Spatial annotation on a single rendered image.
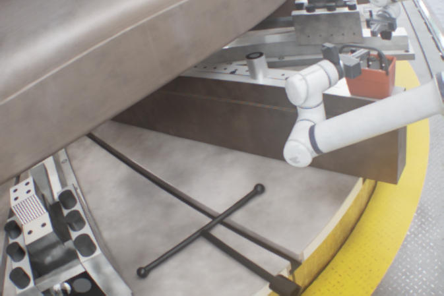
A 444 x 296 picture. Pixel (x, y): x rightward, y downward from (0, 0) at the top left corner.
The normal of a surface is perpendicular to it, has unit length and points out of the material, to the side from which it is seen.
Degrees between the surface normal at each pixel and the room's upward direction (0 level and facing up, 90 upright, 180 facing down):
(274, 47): 71
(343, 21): 90
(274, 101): 90
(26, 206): 90
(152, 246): 0
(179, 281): 0
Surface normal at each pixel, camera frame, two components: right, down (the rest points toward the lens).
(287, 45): -0.32, 0.28
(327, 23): -0.25, 0.57
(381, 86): -0.55, 0.65
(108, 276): 0.48, 0.36
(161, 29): 0.69, 0.22
